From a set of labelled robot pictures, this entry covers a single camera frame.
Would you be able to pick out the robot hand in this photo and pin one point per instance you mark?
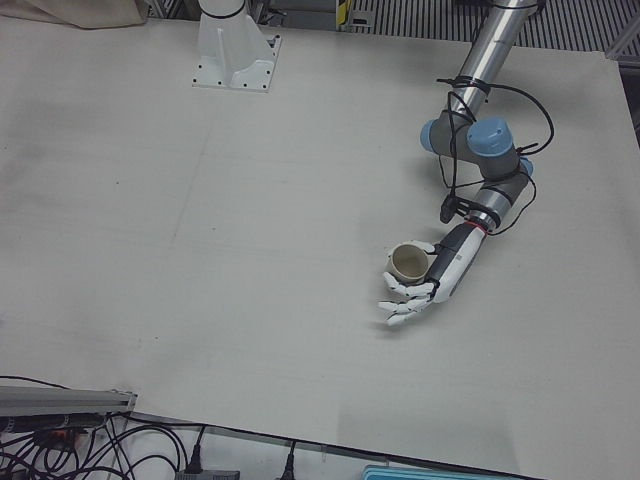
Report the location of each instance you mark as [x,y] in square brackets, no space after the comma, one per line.
[457,265]

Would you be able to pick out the beige cup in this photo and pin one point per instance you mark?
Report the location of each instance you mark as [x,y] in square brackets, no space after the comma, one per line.
[407,262]

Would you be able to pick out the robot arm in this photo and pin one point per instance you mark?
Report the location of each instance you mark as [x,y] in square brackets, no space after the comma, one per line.
[492,50]

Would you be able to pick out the light blue plastic bin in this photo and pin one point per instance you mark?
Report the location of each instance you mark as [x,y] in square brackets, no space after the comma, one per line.
[400,474]

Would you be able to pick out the grey power strip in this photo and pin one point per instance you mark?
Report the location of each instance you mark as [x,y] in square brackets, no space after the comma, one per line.
[210,475]

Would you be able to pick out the black power strip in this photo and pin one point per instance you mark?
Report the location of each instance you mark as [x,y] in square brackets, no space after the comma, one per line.
[50,422]

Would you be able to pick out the beige cloth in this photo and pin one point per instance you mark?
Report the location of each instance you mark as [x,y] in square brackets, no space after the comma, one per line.
[75,12]

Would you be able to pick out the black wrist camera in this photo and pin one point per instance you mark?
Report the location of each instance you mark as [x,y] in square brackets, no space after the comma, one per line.
[446,209]

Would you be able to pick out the aluminium frame profile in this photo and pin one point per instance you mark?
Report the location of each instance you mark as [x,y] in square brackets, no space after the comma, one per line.
[625,45]

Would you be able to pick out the yellow black striped post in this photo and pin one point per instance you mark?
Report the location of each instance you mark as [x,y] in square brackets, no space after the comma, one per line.
[343,12]

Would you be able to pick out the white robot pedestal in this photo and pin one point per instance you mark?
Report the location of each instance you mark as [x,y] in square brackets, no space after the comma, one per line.
[225,50]

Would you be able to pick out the aluminium rail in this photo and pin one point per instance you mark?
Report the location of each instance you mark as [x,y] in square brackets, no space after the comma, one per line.
[60,400]

